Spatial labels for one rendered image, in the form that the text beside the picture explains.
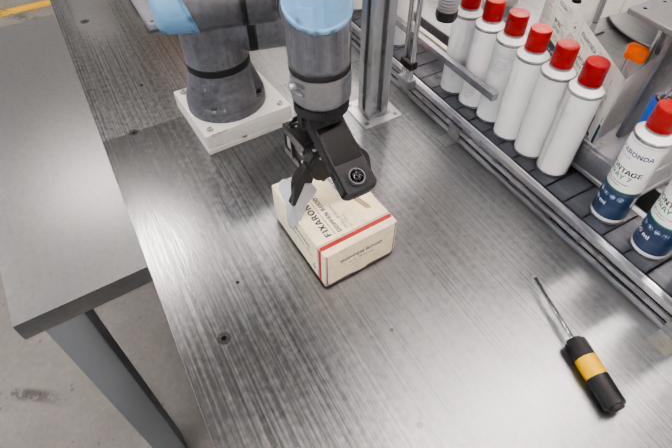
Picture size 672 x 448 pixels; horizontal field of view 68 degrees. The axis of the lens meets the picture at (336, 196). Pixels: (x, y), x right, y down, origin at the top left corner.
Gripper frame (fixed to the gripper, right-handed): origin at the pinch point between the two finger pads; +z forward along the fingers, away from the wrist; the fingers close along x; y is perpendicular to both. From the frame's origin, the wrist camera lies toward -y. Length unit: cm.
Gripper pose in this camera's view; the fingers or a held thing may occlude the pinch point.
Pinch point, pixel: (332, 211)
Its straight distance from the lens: 76.0
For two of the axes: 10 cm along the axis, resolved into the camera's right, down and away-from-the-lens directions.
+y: -5.3, -6.2, 5.8
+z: 0.1, 6.8, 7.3
